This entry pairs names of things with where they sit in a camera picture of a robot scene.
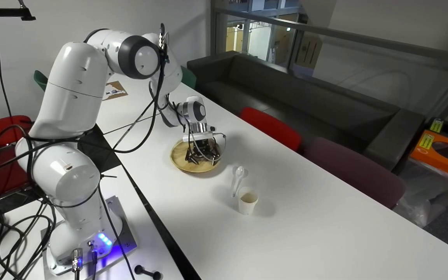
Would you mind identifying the black cable bundle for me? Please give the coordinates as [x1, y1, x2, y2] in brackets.
[0, 123, 132, 280]

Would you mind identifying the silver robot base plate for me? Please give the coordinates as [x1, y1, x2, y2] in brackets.
[41, 195, 138, 277]

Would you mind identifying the white plastic spoon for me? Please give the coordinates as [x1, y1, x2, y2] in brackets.
[230, 165, 247, 198]

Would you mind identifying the white paper cup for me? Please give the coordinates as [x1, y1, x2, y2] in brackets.
[233, 187, 261, 217]

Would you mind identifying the red chair at table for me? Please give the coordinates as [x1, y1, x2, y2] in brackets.
[237, 106, 303, 153]

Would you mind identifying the orange box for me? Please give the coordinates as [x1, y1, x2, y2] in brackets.
[407, 130, 448, 186]

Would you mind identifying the dark grey sofa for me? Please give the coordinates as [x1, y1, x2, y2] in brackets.
[186, 50, 426, 172]

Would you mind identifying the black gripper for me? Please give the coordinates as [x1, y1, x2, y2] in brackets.
[185, 137, 222, 168]

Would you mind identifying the green chair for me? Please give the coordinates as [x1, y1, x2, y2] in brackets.
[178, 64, 199, 91]
[32, 69, 49, 94]

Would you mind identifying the yellow sign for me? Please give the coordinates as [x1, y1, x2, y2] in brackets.
[293, 33, 323, 70]

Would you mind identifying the brown printed booklet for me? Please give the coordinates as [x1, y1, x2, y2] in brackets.
[102, 80, 130, 102]

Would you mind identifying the grey metal railing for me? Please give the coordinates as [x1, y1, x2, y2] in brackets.
[216, 5, 448, 122]

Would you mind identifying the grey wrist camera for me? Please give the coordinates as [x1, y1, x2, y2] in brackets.
[183, 131, 227, 144]

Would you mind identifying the black overhead mount bar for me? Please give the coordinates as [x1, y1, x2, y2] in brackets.
[0, 5, 37, 22]

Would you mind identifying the dark-grained wooden plate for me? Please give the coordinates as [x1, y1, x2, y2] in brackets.
[169, 139, 223, 176]

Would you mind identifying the maroon chair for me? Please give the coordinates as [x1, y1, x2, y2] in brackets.
[300, 136, 407, 210]

